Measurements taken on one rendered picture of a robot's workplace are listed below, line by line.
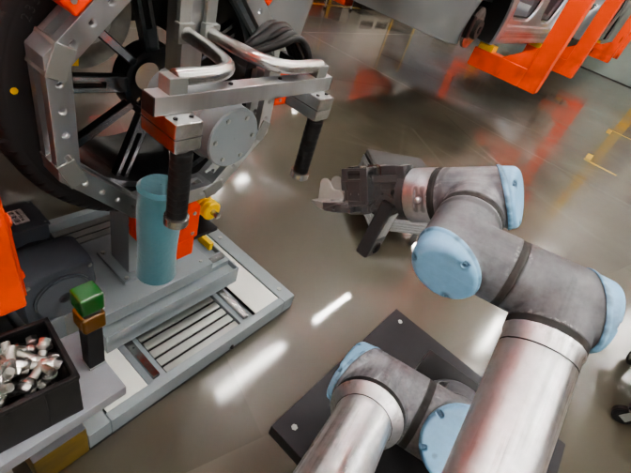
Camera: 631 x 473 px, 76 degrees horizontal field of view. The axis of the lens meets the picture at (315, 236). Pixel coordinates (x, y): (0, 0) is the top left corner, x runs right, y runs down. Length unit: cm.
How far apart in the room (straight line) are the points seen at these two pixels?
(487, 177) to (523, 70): 371
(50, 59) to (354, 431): 75
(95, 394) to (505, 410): 70
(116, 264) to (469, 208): 111
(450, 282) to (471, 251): 5
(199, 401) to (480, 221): 107
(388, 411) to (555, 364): 40
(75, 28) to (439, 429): 91
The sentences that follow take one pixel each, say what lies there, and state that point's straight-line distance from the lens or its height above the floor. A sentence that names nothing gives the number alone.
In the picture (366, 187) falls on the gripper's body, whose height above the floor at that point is 91.
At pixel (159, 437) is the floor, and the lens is 135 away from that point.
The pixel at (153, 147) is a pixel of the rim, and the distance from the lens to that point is 122.
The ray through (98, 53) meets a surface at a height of 73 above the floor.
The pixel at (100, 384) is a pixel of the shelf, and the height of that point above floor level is 45.
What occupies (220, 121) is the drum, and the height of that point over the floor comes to 89.
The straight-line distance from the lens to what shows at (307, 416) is 109.
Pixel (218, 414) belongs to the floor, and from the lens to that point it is 138.
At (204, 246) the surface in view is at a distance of 162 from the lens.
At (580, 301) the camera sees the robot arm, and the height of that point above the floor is 99.
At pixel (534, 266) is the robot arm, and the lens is 53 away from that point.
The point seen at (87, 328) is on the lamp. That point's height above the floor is 59.
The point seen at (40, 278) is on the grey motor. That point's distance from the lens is 117.
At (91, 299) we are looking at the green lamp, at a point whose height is 66.
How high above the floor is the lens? 124
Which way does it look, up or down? 37 degrees down
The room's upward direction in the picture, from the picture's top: 20 degrees clockwise
